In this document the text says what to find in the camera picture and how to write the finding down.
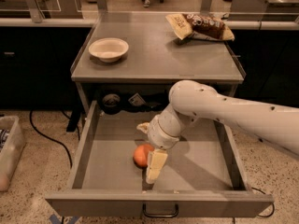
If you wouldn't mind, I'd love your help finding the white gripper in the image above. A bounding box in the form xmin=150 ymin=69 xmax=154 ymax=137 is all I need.
xmin=136 ymin=115 xmax=179 ymax=184

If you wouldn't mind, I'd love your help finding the orange fruit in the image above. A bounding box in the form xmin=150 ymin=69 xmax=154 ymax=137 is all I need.
xmin=133 ymin=144 xmax=154 ymax=168

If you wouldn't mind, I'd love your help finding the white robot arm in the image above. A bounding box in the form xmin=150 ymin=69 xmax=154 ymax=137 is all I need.
xmin=137 ymin=80 xmax=299 ymax=184

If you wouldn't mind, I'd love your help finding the grey open drawer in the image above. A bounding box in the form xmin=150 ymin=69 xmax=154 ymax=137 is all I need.
xmin=46 ymin=104 xmax=274 ymax=217

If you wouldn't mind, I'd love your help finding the grey metal cabinet counter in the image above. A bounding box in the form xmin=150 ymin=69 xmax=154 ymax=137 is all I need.
xmin=71 ymin=12 xmax=245 ymax=111

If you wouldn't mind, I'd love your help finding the white tag card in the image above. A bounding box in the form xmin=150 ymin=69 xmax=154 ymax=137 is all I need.
xmin=129 ymin=93 xmax=146 ymax=106

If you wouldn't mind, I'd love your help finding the black tape roll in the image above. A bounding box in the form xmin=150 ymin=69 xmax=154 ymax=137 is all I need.
xmin=101 ymin=93 xmax=121 ymax=114

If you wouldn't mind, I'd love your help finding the white bowl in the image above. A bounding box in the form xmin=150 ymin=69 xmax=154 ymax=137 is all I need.
xmin=88 ymin=38 xmax=129 ymax=63

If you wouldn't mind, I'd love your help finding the brown chip bag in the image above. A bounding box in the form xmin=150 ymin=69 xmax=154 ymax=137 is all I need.
xmin=166 ymin=13 xmax=235 ymax=41

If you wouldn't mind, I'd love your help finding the clear plastic bin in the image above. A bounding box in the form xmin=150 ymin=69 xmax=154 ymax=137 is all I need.
xmin=0 ymin=116 xmax=25 ymax=191

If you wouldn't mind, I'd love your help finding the black drawer handle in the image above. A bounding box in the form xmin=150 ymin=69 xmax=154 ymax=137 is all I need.
xmin=142 ymin=203 xmax=179 ymax=218

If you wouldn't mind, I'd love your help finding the black floor cable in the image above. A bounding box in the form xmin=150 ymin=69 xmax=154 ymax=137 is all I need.
xmin=28 ymin=109 xmax=74 ymax=170

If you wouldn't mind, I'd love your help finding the black cable right floor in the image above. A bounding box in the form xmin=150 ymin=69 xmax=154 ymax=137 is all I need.
xmin=250 ymin=186 xmax=276 ymax=218

